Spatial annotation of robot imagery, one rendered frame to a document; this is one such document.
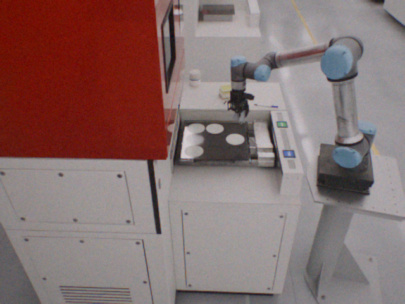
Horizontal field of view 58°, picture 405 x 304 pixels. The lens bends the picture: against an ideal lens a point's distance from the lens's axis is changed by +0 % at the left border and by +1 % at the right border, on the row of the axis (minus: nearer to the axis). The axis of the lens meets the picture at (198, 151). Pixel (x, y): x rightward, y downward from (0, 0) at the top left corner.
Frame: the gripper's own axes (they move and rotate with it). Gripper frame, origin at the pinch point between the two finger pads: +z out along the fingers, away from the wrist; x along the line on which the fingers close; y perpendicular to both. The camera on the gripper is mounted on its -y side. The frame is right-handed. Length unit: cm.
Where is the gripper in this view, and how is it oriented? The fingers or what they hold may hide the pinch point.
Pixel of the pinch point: (241, 121)
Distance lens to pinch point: 194.5
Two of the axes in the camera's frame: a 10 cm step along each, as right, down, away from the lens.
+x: 7.9, 2.9, -5.5
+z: 0.8, 8.3, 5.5
